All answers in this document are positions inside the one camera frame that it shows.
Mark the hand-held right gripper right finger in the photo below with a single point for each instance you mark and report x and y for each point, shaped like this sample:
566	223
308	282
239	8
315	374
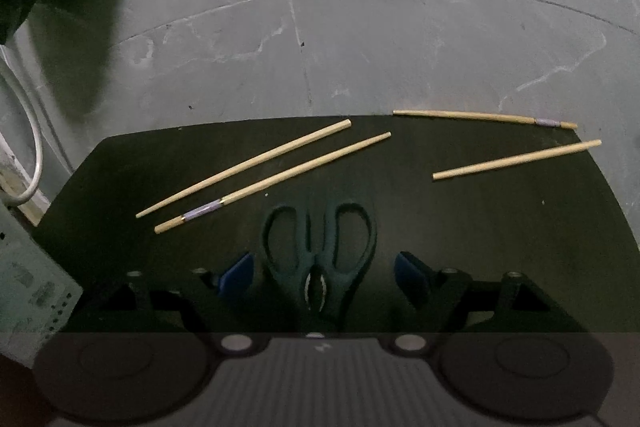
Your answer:
411	272

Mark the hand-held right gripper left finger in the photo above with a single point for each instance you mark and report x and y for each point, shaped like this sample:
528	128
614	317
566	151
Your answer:
237	274

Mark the wooden chopstick purple band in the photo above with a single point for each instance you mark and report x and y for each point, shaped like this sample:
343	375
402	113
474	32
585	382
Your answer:
280	182
480	117

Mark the plain wooden chopstick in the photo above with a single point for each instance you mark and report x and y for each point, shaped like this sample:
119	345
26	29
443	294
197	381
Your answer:
520	158
245	167

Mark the white perforated utensil holder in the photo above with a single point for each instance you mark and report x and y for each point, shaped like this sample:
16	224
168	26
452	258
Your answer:
30	287

